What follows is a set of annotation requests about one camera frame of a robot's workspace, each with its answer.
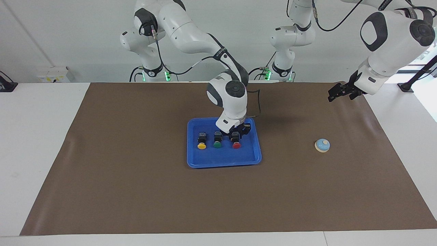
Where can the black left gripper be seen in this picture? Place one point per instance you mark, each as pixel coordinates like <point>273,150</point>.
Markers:
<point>353,87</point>

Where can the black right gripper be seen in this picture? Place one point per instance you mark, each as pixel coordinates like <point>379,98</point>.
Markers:
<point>243,129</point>

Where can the red push button switch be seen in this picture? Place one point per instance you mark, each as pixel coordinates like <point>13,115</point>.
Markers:
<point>236,141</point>

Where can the green push button switch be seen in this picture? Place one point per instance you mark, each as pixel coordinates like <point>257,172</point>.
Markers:
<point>217,140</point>

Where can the yellow push button switch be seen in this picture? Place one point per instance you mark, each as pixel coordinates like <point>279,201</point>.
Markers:
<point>201,141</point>

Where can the light blue desk bell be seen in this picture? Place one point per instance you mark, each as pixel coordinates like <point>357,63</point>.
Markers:
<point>321,146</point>

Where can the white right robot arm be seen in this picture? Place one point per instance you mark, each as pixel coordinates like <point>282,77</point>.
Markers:
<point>232,99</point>

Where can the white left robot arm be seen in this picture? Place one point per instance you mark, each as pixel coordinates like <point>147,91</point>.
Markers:
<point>389,41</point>

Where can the blue plastic tray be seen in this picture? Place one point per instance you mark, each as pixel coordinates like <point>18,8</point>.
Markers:
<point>223,157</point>

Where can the brown table mat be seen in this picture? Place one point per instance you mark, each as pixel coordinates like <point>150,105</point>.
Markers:
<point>218,201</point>

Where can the black camera stand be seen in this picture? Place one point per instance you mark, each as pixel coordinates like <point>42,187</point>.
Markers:
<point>406,87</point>

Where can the white wall socket box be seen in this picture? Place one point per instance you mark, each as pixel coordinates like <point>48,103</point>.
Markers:
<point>53,75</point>

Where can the black desk mount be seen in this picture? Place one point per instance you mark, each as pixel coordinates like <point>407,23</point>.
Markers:
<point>6,87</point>

